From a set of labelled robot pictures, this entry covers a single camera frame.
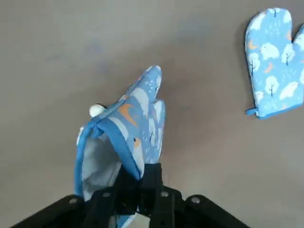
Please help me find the blue patterned oven mitt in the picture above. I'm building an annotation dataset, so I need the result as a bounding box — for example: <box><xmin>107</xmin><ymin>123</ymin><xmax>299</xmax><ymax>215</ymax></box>
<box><xmin>244</xmin><ymin>7</ymin><xmax>304</xmax><ymax>120</ymax></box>
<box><xmin>75</xmin><ymin>65</ymin><xmax>166</xmax><ymax>228</ymax></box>

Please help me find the small blue plush doll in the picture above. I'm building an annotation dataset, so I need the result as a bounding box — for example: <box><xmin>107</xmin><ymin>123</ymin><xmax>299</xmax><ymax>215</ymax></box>
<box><xmin>89</xmin><ymin>103</ymin><xmax>105</xmax><ymax>117</ymax></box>

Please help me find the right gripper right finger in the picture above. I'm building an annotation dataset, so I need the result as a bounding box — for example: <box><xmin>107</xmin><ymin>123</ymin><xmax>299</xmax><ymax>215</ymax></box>
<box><xmin>142</xmin><ymin>163</ymin><xmax>251</xmax><ymax>228</ymax></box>

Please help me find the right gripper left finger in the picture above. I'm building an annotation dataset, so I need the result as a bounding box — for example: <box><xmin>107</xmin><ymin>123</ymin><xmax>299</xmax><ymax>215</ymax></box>
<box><xmin>9</xmin><ymin>166</ymin><xmax>143</xmax><ymax>228</ymax></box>

